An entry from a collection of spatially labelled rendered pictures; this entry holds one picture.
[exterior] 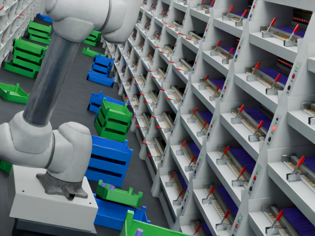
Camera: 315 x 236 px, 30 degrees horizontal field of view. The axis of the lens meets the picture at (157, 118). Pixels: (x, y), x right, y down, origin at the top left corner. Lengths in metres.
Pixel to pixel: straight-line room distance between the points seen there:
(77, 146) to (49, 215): 0.29
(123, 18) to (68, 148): 0.58
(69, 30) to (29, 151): 0.51
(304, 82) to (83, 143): 0.88
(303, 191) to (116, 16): 0.85
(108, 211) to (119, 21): 1.38
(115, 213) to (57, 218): 0.85
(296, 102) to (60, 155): 0.92
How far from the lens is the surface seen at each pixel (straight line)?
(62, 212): 2.35
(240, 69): 2.74
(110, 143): 3.69
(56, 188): 2.38
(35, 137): 2.24
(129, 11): 2.08
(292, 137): 2.13
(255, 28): 2.73
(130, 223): 1.73
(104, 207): 3.16
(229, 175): 2.51
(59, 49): 2.08
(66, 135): 2.33
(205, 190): 2.83
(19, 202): 2.32
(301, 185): 1.93
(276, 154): 2.12
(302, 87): 2.09
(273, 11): 2.75
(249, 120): 2.57
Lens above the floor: 1.19
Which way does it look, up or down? 12 degrees down
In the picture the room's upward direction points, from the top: 18 degrees clockwise
